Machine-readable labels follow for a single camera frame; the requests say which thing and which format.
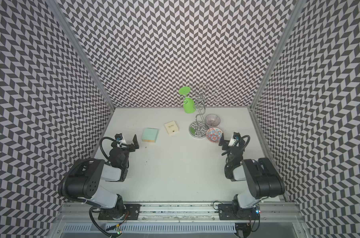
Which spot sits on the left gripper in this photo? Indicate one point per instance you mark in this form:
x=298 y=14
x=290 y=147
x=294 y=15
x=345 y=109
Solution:
x=131 y=146

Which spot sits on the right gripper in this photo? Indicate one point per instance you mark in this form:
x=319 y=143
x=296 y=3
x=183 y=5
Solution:
x=222 y=142

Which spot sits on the mint green jewelry box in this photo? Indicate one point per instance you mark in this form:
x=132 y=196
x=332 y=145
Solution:
x=150 y=135

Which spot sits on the cream small jewelry box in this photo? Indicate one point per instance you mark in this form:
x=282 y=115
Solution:
x=171 y=128

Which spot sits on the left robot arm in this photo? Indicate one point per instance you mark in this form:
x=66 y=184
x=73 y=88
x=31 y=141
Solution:
x=82 y=182

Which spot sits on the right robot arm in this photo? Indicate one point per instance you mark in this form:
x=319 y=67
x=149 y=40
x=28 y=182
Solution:
x=262 y=179

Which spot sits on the colourful patterned ceramic bowl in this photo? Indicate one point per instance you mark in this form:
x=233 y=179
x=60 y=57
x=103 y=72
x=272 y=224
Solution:
x=214 y=135

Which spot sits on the clear purple glass bowl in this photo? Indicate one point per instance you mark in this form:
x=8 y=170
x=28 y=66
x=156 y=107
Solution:
x=212 y=120

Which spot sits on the green plastic wine glass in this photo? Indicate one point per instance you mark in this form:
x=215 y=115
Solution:
x=188 y=103

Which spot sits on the chrome wire jewelry stand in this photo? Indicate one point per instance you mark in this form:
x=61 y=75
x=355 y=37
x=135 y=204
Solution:
x=198 y=127

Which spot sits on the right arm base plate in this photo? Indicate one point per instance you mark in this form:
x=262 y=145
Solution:
x=232 y=212

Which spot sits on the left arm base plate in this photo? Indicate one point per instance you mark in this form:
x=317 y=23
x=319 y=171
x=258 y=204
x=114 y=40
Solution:
x=128 y=212

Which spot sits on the aluminium front rail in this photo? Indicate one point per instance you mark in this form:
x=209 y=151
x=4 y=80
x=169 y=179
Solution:
x=210 y=212

